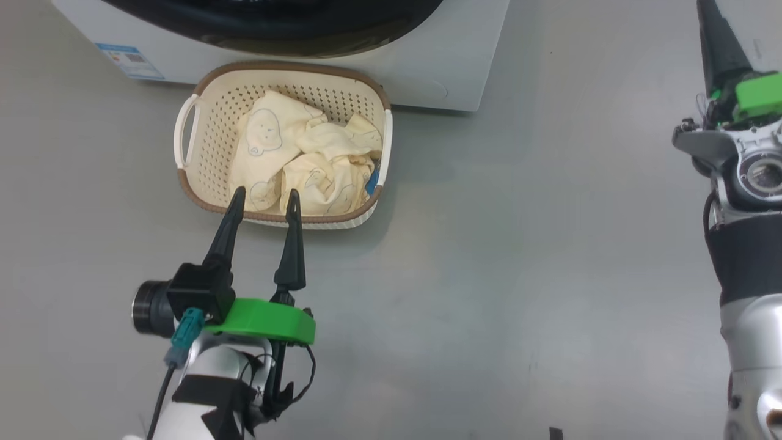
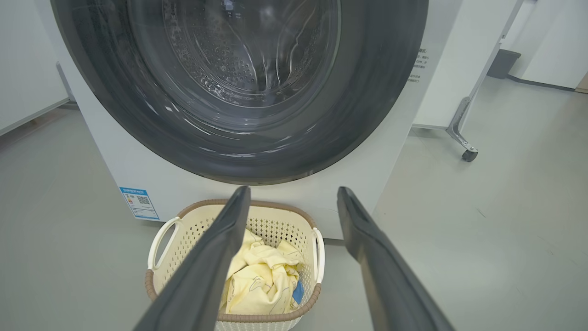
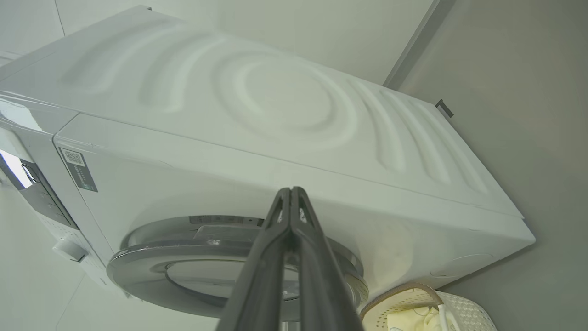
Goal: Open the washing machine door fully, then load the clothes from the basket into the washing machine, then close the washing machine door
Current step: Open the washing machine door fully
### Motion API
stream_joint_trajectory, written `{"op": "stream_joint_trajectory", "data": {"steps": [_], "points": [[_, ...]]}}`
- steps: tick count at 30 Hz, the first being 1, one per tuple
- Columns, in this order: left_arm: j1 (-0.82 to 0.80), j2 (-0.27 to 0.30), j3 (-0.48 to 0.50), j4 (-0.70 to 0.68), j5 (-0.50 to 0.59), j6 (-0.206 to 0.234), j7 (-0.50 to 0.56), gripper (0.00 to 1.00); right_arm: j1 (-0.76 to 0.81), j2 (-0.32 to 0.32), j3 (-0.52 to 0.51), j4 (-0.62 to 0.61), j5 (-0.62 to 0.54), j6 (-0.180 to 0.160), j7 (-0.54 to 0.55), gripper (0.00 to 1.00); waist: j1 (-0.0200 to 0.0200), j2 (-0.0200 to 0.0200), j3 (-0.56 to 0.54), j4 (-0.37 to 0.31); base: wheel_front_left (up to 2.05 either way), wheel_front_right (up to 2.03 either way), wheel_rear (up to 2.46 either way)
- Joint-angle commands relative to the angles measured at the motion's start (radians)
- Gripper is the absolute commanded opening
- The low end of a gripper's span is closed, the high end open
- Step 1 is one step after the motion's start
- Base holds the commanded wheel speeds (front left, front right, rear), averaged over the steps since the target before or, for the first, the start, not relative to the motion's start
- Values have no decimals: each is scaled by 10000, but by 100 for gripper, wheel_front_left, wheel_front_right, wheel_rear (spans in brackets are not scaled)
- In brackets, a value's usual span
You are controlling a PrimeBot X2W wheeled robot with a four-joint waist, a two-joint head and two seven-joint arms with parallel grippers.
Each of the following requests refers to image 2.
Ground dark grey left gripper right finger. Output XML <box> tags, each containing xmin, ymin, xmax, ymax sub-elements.
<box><xmin>337</xmin><ymin>186</ymin><xmax>455</xmax><ymax>331</ymax></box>

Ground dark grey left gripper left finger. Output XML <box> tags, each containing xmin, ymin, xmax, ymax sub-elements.
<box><xmin>133</xmin><ymin>186</ymin><xmax>251</xmax><ymax>331</ymax></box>

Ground pale yellow printed clothes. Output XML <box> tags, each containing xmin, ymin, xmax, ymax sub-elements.
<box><xmin>220</xmin><ymin>228</ymin><xmax>305</xmax><ymax>315</ymax></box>

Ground dark round washing machine door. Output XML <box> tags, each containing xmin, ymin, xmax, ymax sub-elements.
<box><xmin>50</xmin><ymin>0</ymin><xmax>430</xmax><ymax>186</ymax></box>

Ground cream plastic laundry basket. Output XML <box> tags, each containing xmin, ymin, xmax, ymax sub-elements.
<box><xmin>145</xmin><ymin>199</ymin><xmax>326</xmax><ymax>331</ymax></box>

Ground white front-load washing machine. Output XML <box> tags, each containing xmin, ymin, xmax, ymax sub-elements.
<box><xmin>34</xmin><ymin>0</ymin><xmax>464</xmax><ymax>240</ymax></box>

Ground blue energy label sticker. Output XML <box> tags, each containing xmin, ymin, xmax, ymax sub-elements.
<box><xmin>119</xmin><ymin>186</ymin><xmax>160</xmax><ymax>221</ymax></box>

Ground grey metal panel leg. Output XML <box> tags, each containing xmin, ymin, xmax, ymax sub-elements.
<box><xmin>447</xmin><ymin>97</ymin><xmax>478</xmax><ymax>154</ymax></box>

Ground white partition panel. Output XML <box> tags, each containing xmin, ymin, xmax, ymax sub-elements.
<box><xmin>412</xmin><ymin>0</ymin><xmax>524</xmax><ymax>130</ymax></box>

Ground dark grey floor box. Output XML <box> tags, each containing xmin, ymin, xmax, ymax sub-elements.
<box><xmin>487</xmin><ymin>49</ymin><xmax>522</xmax><ymax>80</ymax></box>

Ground grey floor cable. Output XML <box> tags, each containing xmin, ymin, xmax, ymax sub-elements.
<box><xmin>505</xmin><ymin>74</ymin><xmax>577</xmax><ymax>92</ymax></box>

